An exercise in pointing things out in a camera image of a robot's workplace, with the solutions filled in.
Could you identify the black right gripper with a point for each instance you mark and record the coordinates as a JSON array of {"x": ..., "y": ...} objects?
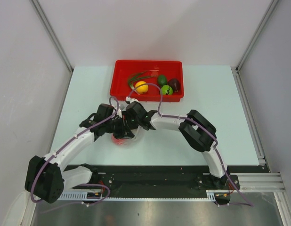
[{"x": 127, "y": 116}]

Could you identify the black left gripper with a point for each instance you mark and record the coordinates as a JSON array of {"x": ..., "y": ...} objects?
[{"x": 125, "y": 131}]

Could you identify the clear zip top bag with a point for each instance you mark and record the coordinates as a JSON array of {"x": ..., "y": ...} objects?
[{"x": 138, "y": 133}]

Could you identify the yellow fake lemon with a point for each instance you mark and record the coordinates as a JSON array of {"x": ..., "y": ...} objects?
[{"x": 141, "y": 87}]

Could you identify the green fake chive sprig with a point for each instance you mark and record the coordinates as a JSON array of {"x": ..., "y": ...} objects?
[{"x": 141, "y": 76}]

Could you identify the green fake ball fruit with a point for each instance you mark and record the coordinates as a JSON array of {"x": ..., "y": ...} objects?
[{"x": 166, "y": 90}]

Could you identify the dark green fake lime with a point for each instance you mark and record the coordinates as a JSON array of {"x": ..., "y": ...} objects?
[{"x": 162, "y": 80}]

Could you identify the dark red fake fruit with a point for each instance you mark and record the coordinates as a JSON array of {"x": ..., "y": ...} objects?
[{"x": 175, "y": 84}]

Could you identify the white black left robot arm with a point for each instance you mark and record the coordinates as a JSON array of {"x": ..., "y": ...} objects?
[{"x": 46, "y": 178}]

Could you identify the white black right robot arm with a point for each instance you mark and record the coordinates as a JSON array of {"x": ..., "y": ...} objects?
[{"x": 199, "y": 133}]

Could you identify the red fake tomato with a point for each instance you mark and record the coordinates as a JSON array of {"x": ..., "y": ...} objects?
[{"x": 119, "y": 141}]

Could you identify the red plastic tray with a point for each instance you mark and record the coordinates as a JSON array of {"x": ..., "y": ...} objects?
[{"x": 124, "y": 68}]

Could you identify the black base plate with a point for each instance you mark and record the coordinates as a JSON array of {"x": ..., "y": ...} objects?
[{"x": 160, "y": 182}]

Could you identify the aluminium rail right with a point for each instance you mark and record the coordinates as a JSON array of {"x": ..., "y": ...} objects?
[{"x": 274, "y": 183}]

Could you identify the aluminium frame post left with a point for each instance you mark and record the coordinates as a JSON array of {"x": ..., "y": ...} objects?
[{"x": 52, "y": 34}]

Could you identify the aluminium frame post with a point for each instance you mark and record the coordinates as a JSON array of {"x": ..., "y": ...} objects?
[
  {"x": 52, "y": 34},
  {"x": 258, "y": 32}
]

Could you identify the aluminium frame post right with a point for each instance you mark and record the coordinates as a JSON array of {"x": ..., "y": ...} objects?
[{"x": 258, "y": 32}]

